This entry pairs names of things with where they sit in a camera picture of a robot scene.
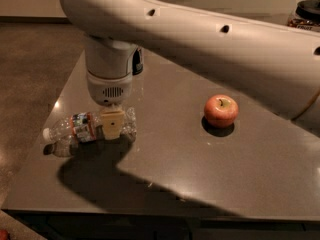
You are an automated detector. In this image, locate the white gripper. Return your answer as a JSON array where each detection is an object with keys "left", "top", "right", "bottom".
[{"left": 84, "top": 35, "right": 137, "bottom": 140}]

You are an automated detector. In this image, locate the clear plastic water bottle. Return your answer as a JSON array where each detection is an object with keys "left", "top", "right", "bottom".
[{"left": 42, "top": 105, "right": 137, "bottom": 157}]

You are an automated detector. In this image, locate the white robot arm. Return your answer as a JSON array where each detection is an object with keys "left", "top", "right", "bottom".
[{"left": 60, "top": 0, "right": 320, "bottom": 135}]

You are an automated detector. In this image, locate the red apple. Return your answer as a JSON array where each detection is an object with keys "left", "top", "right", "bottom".
[{"left": 204, "top": 94, "right": 239, "bottom": 128}]

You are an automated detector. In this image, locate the blue soda can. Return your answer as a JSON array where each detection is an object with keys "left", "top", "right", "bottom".
[{"left": 132, "top": 47, "right": 143, "bottom": 75}]

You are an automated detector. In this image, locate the small red object on floor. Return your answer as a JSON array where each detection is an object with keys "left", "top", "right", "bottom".
[{"left": 0, "top": 230, "right": 9, "bottom": 240}]

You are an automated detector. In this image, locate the jar with black lid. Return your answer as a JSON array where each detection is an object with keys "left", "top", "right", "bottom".
[{"left": 287, "top": 0, "right": 320, "bottom": 32}]

